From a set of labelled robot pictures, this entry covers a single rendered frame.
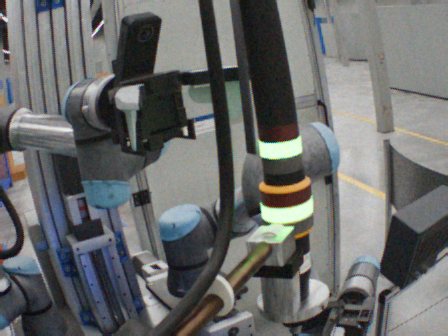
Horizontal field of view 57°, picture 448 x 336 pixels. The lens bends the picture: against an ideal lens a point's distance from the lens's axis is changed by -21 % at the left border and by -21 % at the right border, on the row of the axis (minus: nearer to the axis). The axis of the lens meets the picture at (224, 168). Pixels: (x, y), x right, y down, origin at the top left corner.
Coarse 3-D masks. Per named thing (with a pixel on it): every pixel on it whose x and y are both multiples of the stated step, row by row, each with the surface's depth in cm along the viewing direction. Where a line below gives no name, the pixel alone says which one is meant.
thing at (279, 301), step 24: (264, 240) 38; (288, 240) 38; (264, 264) 38; (288, 264) 38; (264, 288) 41; (288, 288) 40; (312, 288) 45; (264, 312) 42; (288, 312) 41; (312, 312) 41
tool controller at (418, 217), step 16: (432, 192) 116; (416, 208) 109; (432, 208) 109; (400, 224) 106; (416, 224) 103; (432, 224) 103; (400, 240) 107; (416, 240) 101; (432, 240) 106; (384, 256) 114; (400, 256) 108; (416, 256) 104; (432, 256) 111; (384, 272) 114; (400, 272) 108; (416, 272) 108; (400, 288) 109
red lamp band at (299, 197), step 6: (264, 192) 40; (294, 192) 39; (300, 192) 40; (306, 192) 40; (264, 198) 40; (270, 198) 40; (276, 198) 40; (282, 198) 39; (288, 198) 39; (294, 198) 39; (300, 198) 40; (306, 198) 40; (264, 204) 41; (270, 204) 40; (276, 204) 40; (282, 204) 40; (288, 204) 40; (294, 204) 40
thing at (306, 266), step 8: (296, 240) 41; (304, 240) 41; (304, 248) 41; (304, 256) 42; (304, 264) 42; (304, 272) 42; (304, 280) 42; (304, 288) 43; (304, 296) 43; (304, 320) 44
